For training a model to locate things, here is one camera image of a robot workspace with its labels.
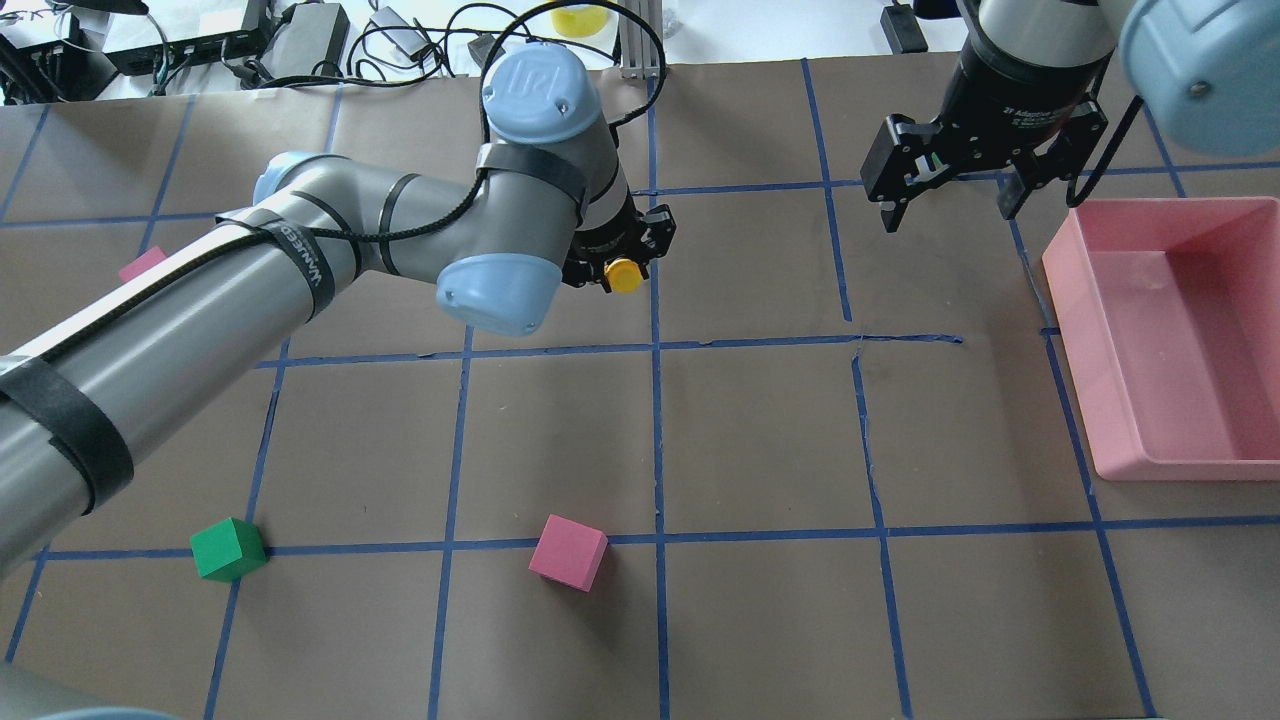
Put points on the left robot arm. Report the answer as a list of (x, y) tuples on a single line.
[(87, 401)]

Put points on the pink cube near base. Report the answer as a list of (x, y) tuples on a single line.
[(569, 553)]

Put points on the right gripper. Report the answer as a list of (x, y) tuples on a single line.
[(1015, 95)]

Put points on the pink plastic bin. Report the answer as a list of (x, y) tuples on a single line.
[(1169, 313)]

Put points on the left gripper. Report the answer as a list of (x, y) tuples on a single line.
[(607, 238)]

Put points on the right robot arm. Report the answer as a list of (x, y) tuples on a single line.
[(1205, 70)]

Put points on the yellow tape roll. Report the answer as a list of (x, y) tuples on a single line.
[(579, 21)]

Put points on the large black power brick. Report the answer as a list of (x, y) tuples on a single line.
[(308, 41)]

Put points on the green cube near base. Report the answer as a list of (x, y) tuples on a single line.
[(228, 550)]

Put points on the pink cube near edge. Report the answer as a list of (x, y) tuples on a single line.
[(143, 263)]

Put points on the aluminium frame post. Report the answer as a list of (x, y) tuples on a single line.
[(640, 43)]

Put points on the black power adapter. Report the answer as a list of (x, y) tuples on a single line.
[(901, 28)]

